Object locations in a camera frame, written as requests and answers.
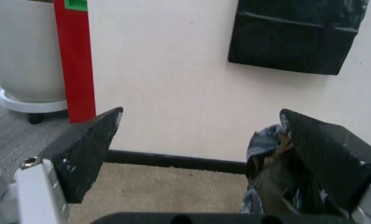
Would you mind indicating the white wheeled pot stand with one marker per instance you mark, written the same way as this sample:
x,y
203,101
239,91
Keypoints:
x,y
33,106

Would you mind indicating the red upright panel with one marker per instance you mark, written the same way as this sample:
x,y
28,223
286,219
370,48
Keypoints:
x,y
75,70

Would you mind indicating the black caster wheel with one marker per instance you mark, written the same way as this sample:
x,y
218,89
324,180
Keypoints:
x,y
35,118

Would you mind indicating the green label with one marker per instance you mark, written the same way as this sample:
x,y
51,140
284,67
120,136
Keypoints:
x,y
76,5

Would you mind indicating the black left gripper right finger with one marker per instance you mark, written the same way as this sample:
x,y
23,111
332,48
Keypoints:
x,y
325,151

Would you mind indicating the black plastic garbage bag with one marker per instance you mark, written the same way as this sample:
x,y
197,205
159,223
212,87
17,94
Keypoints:
x,y
266,149

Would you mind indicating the folded black garbage bag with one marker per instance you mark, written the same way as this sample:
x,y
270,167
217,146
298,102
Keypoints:
x,y
282,42

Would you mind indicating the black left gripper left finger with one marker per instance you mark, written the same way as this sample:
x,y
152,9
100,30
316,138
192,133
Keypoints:
x,y
79,149

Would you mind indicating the white round planter pot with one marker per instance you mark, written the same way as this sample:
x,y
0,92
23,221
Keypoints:
x,y
23,46

